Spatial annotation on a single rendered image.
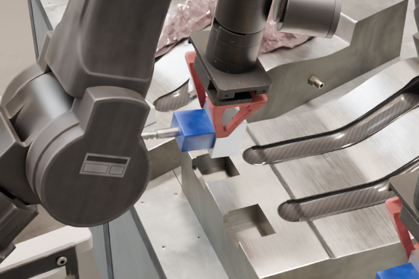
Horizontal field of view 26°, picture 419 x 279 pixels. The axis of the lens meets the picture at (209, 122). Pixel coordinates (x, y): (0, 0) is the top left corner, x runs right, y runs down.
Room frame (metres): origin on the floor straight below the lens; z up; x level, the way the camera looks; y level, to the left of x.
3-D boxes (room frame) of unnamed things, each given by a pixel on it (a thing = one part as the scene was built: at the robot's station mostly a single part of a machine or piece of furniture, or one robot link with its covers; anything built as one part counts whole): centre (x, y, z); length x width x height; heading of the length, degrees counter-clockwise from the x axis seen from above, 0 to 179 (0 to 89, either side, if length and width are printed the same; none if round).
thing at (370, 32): (1.19, -0.04, 0.85); 0.50 x 0.26 x 0.11; 128
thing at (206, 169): (0.86, -0.01, 0.87); 0.05 x 0.05 x 0.04; 21
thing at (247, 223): (0.76, -0.05, 0.87); 0.05 x 0.05 x 0.04; 21
